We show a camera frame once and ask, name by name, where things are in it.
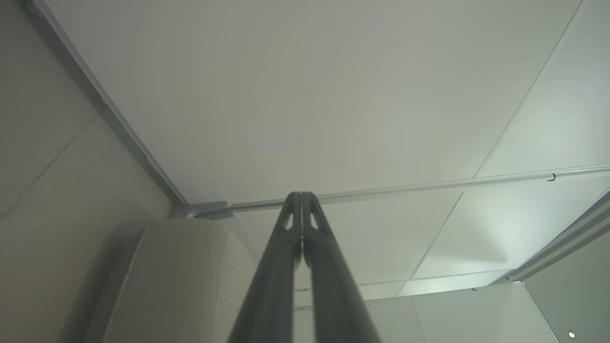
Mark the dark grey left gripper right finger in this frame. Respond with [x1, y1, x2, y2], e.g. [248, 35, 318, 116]
[302, 192, 382, 343]

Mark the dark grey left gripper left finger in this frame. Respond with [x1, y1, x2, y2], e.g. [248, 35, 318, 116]
[229, 192, 303, 343]

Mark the grey fabric sofa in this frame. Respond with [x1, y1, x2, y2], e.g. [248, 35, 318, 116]
[83, 218, 260, 343]

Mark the long aluminium frame rail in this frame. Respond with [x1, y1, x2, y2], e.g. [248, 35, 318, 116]
[181, 163, 610, 221]

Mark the wide aluminium frame rail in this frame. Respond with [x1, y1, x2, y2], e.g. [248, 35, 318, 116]
[491, 188, 610, 286]

